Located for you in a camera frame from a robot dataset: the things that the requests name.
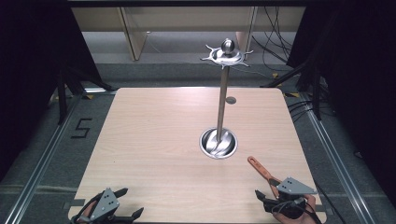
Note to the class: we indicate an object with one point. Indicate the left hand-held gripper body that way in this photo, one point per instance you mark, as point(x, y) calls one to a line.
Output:
point(104, 204)

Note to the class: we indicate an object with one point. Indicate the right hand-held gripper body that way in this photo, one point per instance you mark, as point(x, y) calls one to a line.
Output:
point(294, 186)

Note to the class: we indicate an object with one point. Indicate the person's left hand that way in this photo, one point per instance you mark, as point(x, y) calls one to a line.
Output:
point(88, 211)

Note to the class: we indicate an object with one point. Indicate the person's right hand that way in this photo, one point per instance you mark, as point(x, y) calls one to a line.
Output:
point(306, 217)

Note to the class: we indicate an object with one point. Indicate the grey round table cap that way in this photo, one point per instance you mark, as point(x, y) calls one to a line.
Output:
point(231, 100)

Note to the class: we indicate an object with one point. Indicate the steel utensil rack stand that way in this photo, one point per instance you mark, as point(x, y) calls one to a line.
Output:
point(221, 102)

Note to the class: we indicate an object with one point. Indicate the black tripod stand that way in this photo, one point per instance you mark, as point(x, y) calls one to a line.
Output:
point(313, 87)
point(67, 90)

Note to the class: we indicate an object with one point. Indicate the dark curtain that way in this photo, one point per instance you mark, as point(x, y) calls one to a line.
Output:
point(28, 77)
point(361, 93)

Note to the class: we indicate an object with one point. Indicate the beige wooden desk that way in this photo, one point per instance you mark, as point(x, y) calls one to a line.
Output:
point(134, 34)

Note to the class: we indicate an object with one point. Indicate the aluminium floor rail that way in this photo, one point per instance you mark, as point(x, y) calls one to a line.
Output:
point(37, 168)
point(337, 161)

